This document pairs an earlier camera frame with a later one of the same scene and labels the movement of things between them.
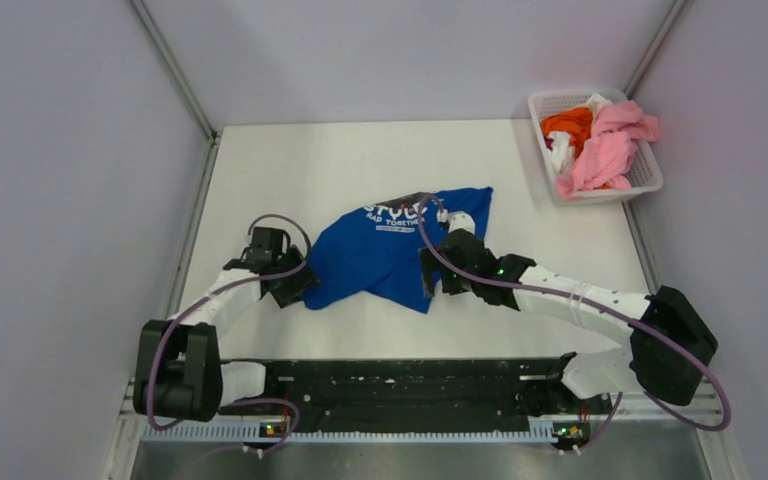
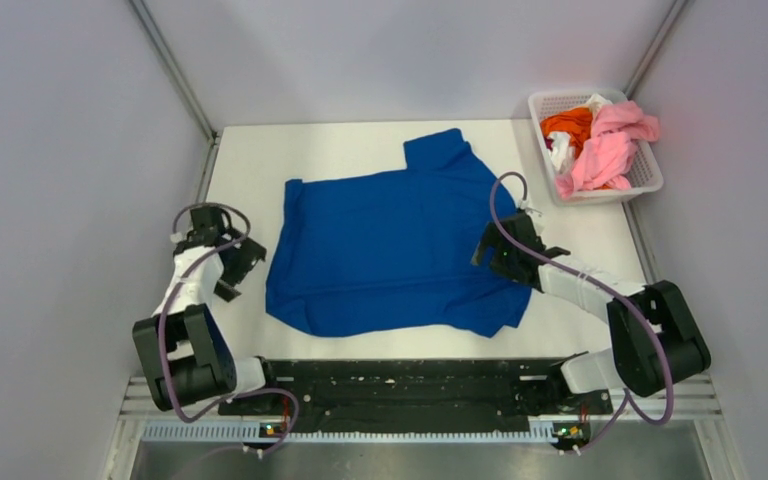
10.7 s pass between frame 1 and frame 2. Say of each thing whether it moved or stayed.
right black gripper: moved
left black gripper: moved
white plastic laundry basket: stayed
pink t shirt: stayed
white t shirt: stayed
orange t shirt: stayed
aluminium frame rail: stayed
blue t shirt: moved
